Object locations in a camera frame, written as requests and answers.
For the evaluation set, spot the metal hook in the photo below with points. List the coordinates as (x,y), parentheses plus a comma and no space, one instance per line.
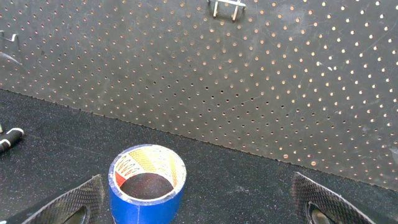
(12,38)
(229,3)

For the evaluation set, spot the black and white pliers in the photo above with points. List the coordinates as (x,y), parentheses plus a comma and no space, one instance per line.
(12,137)

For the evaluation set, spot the roll of blue tape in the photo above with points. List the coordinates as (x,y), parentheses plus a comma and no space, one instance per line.
(143,208)

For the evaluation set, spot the black pegboard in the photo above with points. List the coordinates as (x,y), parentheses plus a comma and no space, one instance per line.
(217,77)

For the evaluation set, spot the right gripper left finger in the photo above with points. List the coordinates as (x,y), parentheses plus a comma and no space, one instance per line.
(77,199)

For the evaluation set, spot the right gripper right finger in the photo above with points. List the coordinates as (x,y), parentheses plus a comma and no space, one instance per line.
(320,199)

